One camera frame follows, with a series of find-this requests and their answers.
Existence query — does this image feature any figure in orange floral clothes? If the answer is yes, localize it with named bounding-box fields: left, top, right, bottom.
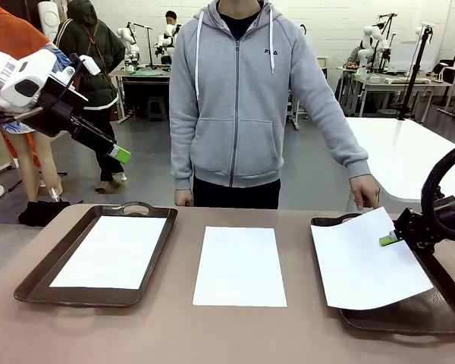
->
left=0, top=0, right=75, bottom=204

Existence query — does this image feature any person in grey hoodie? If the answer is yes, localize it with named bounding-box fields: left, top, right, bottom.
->
left=169, top=0, right=371, bottom=209

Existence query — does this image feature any person's right hand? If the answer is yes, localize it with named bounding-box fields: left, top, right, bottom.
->
left=174, top=188, right=193, bottom=208

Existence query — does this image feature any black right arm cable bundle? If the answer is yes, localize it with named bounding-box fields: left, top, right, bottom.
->
left=420, top=138, right=455, bottom=215

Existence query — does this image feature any person's left hand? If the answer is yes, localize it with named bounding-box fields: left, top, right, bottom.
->
left=349, top=174, right=381, bottom=211

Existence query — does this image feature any white A4 sheet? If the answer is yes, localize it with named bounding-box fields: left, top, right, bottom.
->
left=310, top=206, right=435, bottom=311
left=49, top=215, right=168, bottom=290

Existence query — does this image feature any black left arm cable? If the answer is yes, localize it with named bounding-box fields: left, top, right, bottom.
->
left=0, top=106, right=42, bottom=125

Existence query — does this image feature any white standing appliance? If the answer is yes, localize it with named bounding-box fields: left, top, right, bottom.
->
left=37, top=1, right=60, bottom=42

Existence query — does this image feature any background person with black hair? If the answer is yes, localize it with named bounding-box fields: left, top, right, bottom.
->
left=161, top=10, right=183, bottom=58

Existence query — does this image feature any stack of white A4 paper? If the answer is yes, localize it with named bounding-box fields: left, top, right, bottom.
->
left=192, top=226, right=288, bottom=307

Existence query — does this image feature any person's grey sleeved left forearm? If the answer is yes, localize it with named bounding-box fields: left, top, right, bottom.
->
left=325, top=124, right=371, bottom=179

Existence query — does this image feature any person in dark green jacket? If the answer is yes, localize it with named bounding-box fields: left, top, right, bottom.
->
left=55, top=0, right=128, bottom=193

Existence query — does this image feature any black tripod stand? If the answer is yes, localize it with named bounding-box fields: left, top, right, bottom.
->
left=397, top=22, right=437, bottom=121

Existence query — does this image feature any brown plastic serving tray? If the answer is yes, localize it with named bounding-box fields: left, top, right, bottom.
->
left=14, top=202, right=178, bottom=308
left=310, top=212, right=455, bottom=337

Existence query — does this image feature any grey stool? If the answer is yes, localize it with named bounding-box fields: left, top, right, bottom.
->
left=147, top=96, right=168, bottom=121

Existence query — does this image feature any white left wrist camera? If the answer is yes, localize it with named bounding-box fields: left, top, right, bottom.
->
left=70, top=54, right=101, bottom=77

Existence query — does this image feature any black cloth on floor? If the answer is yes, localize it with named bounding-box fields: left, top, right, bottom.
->
left=17, top=199, right=71, bottom=228

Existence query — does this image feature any person's grey sleeved right forearm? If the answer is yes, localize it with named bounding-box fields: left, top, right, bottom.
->
left=169, top=124, right=196, bottom=190

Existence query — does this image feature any background work table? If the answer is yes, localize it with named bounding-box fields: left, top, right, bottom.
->
left=109, top=67, right=174, bottom=122

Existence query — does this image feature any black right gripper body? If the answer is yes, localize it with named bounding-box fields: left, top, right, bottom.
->
left=420, top=195, right=455, bottom=243

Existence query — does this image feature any white side table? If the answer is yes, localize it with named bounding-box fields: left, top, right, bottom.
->
left=344, top=117, right=455, bottom=202

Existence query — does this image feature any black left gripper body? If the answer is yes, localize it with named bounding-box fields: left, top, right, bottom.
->
left=26, top=75, right=90, bottom=138

